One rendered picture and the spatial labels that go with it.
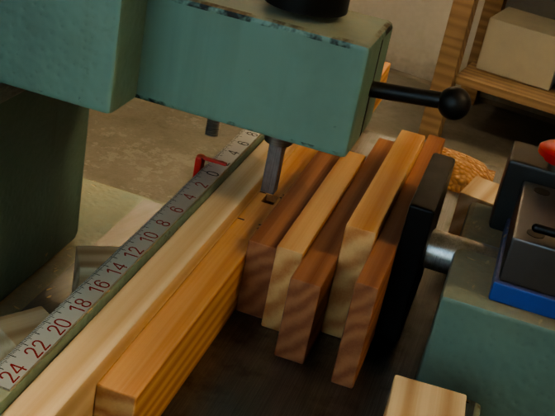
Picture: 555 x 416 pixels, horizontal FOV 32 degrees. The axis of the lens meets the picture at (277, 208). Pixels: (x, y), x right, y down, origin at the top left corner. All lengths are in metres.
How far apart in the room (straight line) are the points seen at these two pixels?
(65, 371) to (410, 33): 3.69
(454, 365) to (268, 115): 0.18
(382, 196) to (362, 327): 0.10
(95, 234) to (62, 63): 0.30
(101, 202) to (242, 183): 0.30
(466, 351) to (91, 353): 0.21
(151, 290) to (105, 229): 0.36
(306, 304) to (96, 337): 0.13
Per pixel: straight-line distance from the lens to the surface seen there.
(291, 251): 0.55
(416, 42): 4.07
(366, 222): 0.56
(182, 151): 2.99
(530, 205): 0.57
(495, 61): 3.53
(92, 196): 0.91
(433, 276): 0.68
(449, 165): 0.61
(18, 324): 0.67
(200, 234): 0.56
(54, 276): 0.79
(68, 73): 0.57
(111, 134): 3.03
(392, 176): 0.62
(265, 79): 0.56
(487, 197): 0.72
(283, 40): 0.56
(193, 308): 0.51
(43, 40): 0.58
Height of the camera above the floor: 1.22
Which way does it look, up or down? 26 degrees down
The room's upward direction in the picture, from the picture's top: 11 degrees clockwise
